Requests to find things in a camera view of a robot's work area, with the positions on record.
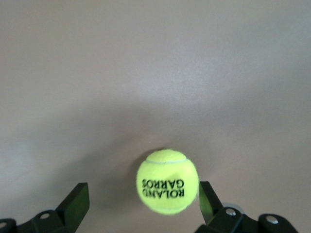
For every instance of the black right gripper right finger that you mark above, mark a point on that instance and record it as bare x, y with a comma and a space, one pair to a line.
218, 218

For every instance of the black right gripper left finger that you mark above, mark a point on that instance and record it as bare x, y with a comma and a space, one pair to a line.
65, 213

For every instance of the yellow tennis ball Roland Garros print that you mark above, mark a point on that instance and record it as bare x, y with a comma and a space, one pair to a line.
167, 174

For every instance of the brown table cover mat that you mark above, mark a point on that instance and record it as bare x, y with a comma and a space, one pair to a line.
73, 72

